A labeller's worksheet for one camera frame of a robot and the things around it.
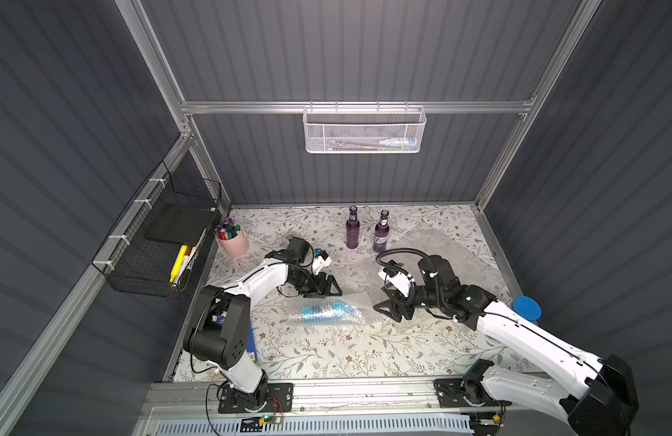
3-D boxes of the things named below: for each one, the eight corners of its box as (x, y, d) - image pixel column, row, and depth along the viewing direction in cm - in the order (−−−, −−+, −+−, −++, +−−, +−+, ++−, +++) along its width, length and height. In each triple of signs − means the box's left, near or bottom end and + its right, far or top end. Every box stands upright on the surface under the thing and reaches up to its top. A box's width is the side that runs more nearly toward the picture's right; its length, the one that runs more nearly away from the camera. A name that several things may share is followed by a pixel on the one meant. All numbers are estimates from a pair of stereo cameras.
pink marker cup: (225, 258, 106) (212, 237, 95) (231, 240, 111) (219, 218, 101) (246, 258, 106) (235, 237, 95) (251, 240, 111) (241, 218, 101)
